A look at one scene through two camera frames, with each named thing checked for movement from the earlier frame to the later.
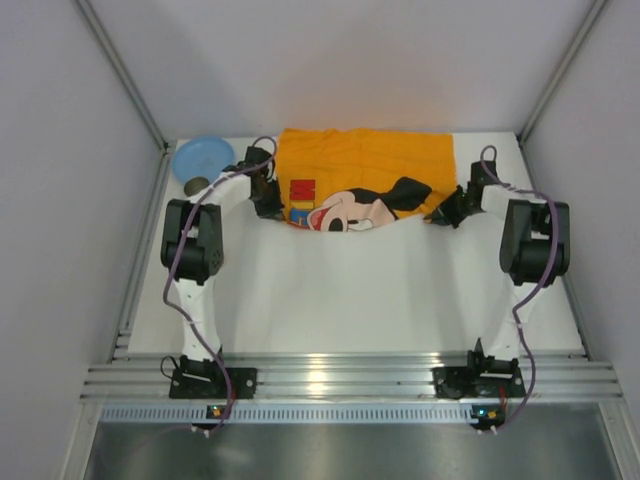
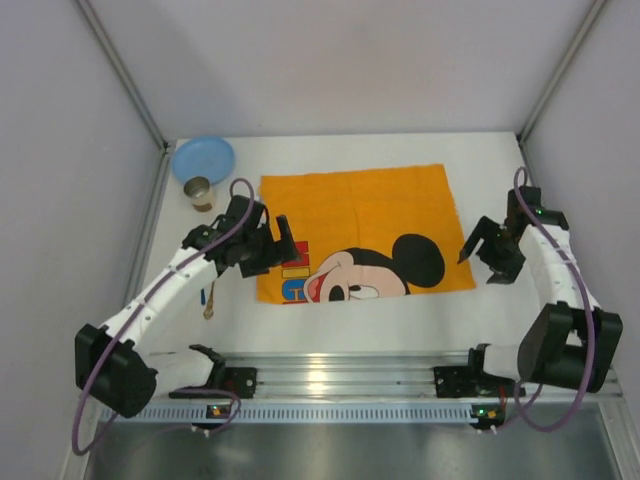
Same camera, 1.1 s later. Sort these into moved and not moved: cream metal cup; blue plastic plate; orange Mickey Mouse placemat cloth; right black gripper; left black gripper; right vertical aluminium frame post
Moved: left black gripper; orange Mickey Mouse placemat cloth; right black gripper
Not moved: right vertical aluminium frame post; cream metal cup; blue plastic plate
